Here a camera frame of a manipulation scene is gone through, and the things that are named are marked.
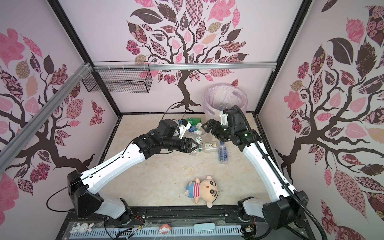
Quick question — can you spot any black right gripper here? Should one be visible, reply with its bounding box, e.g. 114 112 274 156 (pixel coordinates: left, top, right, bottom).
202 119 235 141

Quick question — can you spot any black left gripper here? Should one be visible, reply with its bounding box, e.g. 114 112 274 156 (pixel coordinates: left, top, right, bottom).
162 135 200 153

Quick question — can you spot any blue label water bottle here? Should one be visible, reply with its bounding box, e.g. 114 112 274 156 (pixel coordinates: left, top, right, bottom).
218 142 229 164

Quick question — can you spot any Pocari Sweat blue bottle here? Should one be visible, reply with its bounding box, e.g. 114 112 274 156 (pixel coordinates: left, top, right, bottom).
189 126 202 136

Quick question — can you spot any clear bottle green band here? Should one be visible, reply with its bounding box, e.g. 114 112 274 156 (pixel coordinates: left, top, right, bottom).
189 133 202 156

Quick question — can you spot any white bin pink liner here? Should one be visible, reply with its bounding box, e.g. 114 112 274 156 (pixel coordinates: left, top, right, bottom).
203 84 248 119

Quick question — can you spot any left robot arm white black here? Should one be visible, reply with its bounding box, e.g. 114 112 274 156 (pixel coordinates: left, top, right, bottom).
68 119 198 224

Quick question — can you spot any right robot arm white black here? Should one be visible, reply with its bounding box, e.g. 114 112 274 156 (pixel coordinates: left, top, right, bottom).
202 106 308 230

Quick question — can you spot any green bottle at back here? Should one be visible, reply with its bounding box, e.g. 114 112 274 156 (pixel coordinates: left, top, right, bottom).
186 118 202 126

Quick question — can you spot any cartoon boy plush doll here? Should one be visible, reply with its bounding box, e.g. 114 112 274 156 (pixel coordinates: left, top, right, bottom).
185 176 219 208

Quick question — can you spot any red white small figurine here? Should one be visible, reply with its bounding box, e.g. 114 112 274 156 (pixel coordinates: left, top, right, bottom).
159 224 172 235

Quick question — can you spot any teal eraser block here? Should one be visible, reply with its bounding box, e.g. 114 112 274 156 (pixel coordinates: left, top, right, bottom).
193 223 216 232

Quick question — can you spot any white bunny figurine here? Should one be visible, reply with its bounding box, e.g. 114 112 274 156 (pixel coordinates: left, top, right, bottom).
70 223 95 234

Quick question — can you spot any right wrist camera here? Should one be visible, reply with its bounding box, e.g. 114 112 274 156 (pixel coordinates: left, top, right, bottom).
220 111 228 126

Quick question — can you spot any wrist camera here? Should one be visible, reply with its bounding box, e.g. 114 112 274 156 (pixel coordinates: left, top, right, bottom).
179 119 191 139
220 111 228 126

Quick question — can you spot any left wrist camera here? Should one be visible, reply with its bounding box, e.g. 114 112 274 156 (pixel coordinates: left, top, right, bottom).
179 119 191 139

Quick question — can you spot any black wire basket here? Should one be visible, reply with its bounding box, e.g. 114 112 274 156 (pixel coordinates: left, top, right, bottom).
82 60 153 94

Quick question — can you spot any black corrugated right cable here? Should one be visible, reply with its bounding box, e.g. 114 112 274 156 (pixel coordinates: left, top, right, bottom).
232 105 328 240

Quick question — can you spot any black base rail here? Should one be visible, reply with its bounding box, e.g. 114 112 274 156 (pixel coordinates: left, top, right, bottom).
55 205 315 240

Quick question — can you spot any aluminium rail back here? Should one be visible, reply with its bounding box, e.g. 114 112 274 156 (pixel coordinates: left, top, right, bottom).
93 62 277 71

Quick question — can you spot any aluminium rail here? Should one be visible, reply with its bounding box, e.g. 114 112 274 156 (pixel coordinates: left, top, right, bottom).
93 62 277 71
1 63 92 173

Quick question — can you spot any white cable duct strip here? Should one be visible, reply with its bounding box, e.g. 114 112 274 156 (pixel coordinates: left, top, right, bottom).
67 226 242 240

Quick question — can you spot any aluminium rail left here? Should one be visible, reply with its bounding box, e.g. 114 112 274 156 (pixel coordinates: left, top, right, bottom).
1 63 92 173

